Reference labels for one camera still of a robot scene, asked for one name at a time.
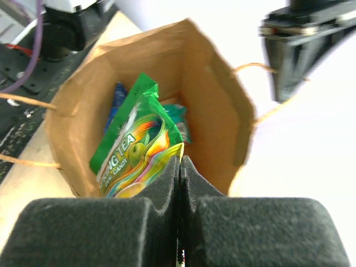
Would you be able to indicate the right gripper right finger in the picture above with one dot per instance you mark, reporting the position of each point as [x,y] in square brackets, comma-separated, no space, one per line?
[218,230]

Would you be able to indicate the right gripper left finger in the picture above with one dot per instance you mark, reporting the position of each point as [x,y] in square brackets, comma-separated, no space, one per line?
[138,231]

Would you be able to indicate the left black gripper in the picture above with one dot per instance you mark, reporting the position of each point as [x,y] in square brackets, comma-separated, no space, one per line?
[299,35]

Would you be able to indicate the green tea candy bag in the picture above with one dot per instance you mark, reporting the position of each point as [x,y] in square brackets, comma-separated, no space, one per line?
[138,143]

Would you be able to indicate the brown paper bag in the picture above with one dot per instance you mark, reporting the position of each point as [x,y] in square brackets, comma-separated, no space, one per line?
[187,68]

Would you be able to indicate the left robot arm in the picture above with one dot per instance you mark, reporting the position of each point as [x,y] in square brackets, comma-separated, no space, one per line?
[69,11]

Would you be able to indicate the teal snack packet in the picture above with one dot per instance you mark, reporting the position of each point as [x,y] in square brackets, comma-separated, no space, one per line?
[177,113]

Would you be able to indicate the blue snack packet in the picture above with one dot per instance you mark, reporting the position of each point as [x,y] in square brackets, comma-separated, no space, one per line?
[119,97]

